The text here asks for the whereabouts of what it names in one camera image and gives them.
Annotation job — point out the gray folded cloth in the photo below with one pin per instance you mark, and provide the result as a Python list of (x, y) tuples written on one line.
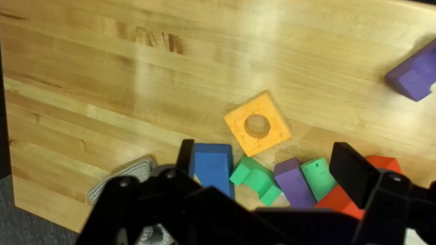
[(123, 174)]

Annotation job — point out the red long foam block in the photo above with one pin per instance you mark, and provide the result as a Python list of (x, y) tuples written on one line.
[(345, 199)]

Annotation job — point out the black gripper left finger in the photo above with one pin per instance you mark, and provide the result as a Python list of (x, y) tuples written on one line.
[(150, 204)]

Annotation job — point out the green stepped foam block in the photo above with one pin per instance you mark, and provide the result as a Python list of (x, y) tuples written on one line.
[(256, 178)]

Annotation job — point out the small purple foam block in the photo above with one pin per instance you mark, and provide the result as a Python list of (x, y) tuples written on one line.
[(295, 184)]

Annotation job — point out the purple bridge foam block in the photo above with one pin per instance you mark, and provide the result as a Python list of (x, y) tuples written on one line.
[(416, 75)]

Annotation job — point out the blue wedge foam block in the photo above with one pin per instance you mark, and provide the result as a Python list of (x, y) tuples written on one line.
[(213, 170)]

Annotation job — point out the orange square block with hole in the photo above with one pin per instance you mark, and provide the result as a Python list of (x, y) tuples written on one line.
[(240, 131)]

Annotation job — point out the small green foam block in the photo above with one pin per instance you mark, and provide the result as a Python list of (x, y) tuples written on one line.
[(318, 178)]

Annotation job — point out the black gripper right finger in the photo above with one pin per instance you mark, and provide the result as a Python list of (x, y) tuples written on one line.
[(359, 177)]

